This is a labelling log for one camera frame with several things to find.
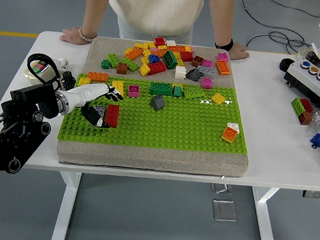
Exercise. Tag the lime green eight-stud brick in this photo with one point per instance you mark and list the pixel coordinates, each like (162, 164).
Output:
(114, 60)
(296, 107)
(131, 65)

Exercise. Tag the white table leg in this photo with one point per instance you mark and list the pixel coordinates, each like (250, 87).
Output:
(263, 222)
(64, 216)

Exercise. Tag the blue four-stud brick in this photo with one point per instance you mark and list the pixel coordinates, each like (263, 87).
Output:
(154, 58)
(318, 140)

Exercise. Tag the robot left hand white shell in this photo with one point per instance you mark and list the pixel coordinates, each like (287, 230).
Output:
(85, 93)

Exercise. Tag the orange four-stud brick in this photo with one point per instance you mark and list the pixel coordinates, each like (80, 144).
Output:
(229, 134)

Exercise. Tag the red four-stud brick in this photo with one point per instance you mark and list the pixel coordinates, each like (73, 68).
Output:
(159, 41)

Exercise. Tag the person's left forearm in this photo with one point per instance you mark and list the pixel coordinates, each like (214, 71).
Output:
(220, 17)

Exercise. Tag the dark grey sloped brick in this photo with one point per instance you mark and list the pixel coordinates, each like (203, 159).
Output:
(193, 75)
(157, 103)

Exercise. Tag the white building brick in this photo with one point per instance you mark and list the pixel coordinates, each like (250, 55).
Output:
(171, 43)

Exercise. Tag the grey eight-stud brick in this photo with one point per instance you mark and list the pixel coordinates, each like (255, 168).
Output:
(101, 110)
(207, 71)

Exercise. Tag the person's right hand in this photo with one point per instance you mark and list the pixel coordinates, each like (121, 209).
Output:
(71, 35)

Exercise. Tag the pink building brick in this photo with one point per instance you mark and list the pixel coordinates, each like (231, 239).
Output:
(154, 49)
(192, 49)

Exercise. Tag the under-table control panel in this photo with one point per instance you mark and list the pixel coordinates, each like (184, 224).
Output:
(319, 195)

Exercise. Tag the green studded baseplate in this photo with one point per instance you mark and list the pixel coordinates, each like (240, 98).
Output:
(190, 129)

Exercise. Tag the person's right forearm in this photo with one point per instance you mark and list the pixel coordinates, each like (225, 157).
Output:
(97, 7)

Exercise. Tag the dark green eight-stud brick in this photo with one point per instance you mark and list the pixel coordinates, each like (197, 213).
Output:
(170, 59)
(161, 89)

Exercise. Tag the magenta four-stud brick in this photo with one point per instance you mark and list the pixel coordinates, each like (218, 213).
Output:
(133, 91)
(223, 57)
(207, 82)

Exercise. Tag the yellow four-stud brick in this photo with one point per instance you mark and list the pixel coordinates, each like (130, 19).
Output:
(84, 82)
(218, 99)

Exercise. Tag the black gear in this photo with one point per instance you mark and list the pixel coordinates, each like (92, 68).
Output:
(68, 80)

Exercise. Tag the white four-stud brick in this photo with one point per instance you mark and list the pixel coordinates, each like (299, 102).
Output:
(180, 73)
(233, 126)

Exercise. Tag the red building brick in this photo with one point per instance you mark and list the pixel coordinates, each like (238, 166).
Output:
(307, 105)

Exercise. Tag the orange eight-stud brick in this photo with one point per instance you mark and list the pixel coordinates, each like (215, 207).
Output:
(176, 48)
(98, 76)
(222, 67)
(134, 53)

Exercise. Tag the green two-stud brick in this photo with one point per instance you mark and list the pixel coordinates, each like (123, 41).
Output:
(105, 64)

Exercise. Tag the clear floor socket cover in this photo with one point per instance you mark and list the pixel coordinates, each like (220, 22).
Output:
(224, 211)
(221, 188)

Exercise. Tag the person's left hand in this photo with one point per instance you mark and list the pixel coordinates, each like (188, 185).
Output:
(238, 51)

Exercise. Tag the yellow building brick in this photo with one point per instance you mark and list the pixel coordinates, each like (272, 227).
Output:
(146, 52)
(178, 85)
(145, 60)
(149, 45)
(139, 45)
(162, 47)
(180, 61)
(188, 48)

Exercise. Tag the white bulb-shaped part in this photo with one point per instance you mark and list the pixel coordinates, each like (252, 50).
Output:
(63, 63)

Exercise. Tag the black wristband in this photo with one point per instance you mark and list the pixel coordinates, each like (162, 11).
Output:
(224, 44)

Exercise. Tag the person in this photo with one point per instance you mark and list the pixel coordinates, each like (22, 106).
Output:
(155, 5)

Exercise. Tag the teal green building brick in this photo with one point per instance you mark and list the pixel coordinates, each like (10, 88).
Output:
(177, 91)

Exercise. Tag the white push-button control box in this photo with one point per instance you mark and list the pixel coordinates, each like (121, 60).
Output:
(309, 84)

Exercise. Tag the pink four-stud brick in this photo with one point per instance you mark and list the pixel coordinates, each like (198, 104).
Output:
(207, 63)

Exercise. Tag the lime green flat plate brick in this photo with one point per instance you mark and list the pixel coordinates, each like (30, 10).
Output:
(193, 93)

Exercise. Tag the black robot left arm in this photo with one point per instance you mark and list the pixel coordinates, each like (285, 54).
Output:
(33, 98)

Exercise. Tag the cream switch box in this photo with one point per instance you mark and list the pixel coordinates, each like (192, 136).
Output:
(40, 68)

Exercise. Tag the orange building brick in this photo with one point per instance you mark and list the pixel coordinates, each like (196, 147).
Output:
(160, 53)

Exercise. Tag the grey-brown cushion mat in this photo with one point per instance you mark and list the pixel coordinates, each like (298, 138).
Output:
(150, 159)

